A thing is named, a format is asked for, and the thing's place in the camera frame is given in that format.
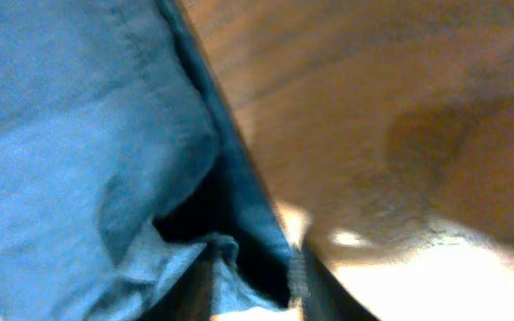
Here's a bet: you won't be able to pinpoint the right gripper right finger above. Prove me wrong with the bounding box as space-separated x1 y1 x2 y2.
290 243 377 321

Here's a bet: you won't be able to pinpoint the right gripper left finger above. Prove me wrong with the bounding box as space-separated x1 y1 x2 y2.
138 249 215 321

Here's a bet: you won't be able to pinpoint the navy blue shorts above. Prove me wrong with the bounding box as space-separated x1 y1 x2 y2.
0 0 294 321

